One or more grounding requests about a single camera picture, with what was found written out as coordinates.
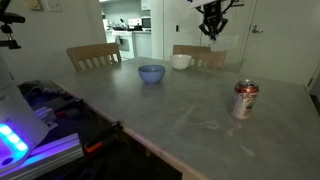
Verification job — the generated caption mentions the white power strip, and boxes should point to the white power strip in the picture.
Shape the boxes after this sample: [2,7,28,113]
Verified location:
[33,105,58,132]

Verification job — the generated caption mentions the white kitchen cabinet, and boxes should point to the white kitchen cabinet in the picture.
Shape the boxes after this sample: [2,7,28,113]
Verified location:
[133,31,153,58]

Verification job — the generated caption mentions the metal door lever handle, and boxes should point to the metal door lever handle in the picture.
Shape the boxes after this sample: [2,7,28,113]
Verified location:
[251,24,264,35]

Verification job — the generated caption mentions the white oven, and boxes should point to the white oven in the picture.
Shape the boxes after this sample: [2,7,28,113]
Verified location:
[112,30,136,61]

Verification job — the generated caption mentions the blue bowl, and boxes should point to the blue bowl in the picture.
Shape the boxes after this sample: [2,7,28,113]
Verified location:
[137,64,167,85]

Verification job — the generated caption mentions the small wall sign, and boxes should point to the small wall sign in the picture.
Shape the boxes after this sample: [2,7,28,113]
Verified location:
[228,0,246,8]

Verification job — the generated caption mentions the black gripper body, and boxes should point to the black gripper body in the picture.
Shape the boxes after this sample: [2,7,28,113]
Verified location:
[203,1,224,33]

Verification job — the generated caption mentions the black camera stand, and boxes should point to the black camera stand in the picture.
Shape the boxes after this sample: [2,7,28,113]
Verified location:
[0,0,27,51]

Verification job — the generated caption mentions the clear plastic container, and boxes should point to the clear plastic container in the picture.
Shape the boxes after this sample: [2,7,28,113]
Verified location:
[208,34,240,53]

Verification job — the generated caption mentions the white countertop appliance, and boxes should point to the white countertop appliance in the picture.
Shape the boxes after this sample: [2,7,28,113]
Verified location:
[127,18,143,31]

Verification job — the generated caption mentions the wooden slat-back chair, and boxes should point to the wooden slat-back chair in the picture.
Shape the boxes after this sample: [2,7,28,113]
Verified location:
[172,44,228,70]
[65,42,123,73]

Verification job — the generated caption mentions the round beige thermostat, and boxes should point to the round beige thermostat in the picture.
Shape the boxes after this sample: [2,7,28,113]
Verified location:
[25,0,42,11]

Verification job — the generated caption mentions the dark cable bundle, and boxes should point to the dark cable bundle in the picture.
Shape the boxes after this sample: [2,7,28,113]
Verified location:
[18,79,73,101]

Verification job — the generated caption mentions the microwave oven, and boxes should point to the microwave oven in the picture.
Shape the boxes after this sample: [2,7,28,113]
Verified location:
[141,16,153,32]

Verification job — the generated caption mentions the white bowl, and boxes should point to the white bowl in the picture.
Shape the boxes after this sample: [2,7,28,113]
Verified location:
[169,53,193,71]

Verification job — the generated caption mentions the metal mounting plate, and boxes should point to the metal mounting plate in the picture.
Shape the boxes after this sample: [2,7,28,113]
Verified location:
[0,132,84,180]

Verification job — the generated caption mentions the black clamp red handle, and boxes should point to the black clamp red handle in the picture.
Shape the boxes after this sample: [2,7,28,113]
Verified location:
[53,98,85,118]

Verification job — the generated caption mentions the black clamp orange handle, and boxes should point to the black clamp orange handle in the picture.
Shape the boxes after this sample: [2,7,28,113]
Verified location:
[82,120,124,158]

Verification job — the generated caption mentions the white robot base blue lights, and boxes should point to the white robot base blue lights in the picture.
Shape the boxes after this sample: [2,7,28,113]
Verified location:
[0,54,51,174]

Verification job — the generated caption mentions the red and silver soda can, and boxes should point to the red and silver soda can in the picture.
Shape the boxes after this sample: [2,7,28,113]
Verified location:
[229,79,260,121]

